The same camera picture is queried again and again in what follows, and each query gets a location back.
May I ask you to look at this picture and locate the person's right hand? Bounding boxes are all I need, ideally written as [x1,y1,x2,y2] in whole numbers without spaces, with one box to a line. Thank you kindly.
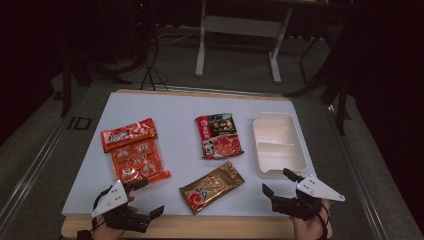
[290,199,333,240]

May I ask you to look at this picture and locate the black floor cables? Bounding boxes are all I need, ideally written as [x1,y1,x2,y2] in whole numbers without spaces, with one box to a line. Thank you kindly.
[139,33,170,92]

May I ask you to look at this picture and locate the black metal stand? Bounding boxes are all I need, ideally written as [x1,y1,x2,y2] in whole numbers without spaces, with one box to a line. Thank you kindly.
[59,49,133,118]
[284,33,353,136]

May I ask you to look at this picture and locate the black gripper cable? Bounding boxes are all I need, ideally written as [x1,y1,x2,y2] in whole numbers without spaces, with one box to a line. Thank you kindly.
[314,203,330,240]
[93,186,113,211]

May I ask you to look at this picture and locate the person's left hand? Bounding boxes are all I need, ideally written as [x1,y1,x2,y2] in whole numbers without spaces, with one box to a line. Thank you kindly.
[91,218,128,240]

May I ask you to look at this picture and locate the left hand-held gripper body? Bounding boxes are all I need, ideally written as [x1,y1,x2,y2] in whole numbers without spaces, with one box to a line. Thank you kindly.
[90,180,150,234]

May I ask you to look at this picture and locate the metal floor rail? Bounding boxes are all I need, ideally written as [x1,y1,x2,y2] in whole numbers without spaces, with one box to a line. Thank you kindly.
[327,104,392,240]
[0,109,79,223]

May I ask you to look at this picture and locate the red and black food packet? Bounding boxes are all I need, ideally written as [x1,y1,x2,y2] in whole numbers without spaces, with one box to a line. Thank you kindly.
[194,112,245,160]

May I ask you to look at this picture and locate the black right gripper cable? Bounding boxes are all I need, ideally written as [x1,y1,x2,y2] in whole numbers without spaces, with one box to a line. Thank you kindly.
[314,203,330,240]

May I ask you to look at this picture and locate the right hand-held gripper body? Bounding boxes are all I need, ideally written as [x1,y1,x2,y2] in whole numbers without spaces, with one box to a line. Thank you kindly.
[271,174,346,222]

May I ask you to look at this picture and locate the white floor cable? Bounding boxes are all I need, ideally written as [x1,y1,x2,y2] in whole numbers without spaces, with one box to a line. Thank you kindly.
[155,27,201,47]

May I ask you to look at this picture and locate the white divided plastic box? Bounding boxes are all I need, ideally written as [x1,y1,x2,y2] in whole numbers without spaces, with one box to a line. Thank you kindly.
[252,111,308,179]

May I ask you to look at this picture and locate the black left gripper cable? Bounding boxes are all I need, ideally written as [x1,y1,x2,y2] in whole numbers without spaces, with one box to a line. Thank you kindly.
[93,186,113,211]

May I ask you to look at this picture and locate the orange snack packet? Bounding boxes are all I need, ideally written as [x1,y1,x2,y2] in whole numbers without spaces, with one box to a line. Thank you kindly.
[100,117,172,185]

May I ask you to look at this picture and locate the gold snack packet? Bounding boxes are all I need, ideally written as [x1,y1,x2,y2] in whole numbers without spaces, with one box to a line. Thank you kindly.
[179,161,246,216]

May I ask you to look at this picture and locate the black floor bracket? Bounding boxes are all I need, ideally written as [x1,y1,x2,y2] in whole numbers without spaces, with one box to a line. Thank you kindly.
[67,116,92,131]

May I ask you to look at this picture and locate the white paper sheet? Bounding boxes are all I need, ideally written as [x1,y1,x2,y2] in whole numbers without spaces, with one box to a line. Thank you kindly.
[61,92,316,217]

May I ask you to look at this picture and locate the white metal desk frame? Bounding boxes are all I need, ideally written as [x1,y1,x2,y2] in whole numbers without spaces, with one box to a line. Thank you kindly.
[194,0,294,84]

